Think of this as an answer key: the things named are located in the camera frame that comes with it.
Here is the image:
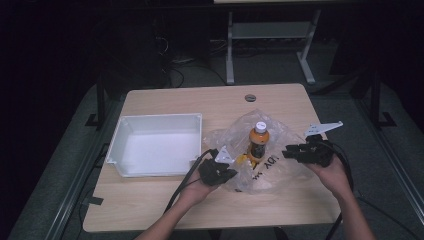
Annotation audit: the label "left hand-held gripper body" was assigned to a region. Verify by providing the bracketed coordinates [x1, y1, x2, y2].
[198, 145, 234, 187]

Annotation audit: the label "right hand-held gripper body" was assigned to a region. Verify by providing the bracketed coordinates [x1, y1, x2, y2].
[294, 120, 344, 168]

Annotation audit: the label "clear plastic bag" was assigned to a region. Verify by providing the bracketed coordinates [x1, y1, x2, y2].
[202, 109, 315, 195]

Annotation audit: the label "orange bottle with white cap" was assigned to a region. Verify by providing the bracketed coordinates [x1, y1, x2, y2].
[244, 120, 271, 169]

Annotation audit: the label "person's left hand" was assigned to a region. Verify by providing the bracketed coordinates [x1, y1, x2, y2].
[180, 169, 220, 207]

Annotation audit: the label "person's right hand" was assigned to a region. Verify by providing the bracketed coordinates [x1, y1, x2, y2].
[304, 155, 354, 202]

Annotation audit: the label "white plastic bin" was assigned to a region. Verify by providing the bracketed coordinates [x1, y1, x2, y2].
[105, 112, 204, 178]

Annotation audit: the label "black metal stand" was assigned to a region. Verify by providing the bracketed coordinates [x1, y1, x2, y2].
[365, 69, 398, 130]
[84, 72, 108, 130]

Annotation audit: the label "black tape strip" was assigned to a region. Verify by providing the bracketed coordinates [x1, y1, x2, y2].
[83, 196, 104, 206]

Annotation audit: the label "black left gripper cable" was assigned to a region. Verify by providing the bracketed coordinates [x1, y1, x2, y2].
[163, 148, 215, 214]

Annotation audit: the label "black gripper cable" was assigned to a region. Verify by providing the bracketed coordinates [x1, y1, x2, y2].
[319, 139, 419, 240]
[163, 148, 215, 214]

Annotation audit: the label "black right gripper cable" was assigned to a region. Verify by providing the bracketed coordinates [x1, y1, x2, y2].
[319, 139, 419, 240]

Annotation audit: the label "aluminium floor rail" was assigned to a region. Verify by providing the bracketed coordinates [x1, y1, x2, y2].
[353, 95, 424, 216]
[43, 99, 125, 240]

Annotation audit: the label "black floor cables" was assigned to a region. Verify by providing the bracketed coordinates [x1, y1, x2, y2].
[159, 33, 228, 88]

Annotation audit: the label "white metal desk frame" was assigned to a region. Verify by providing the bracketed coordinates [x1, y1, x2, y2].
[224, 0, 323, 86]

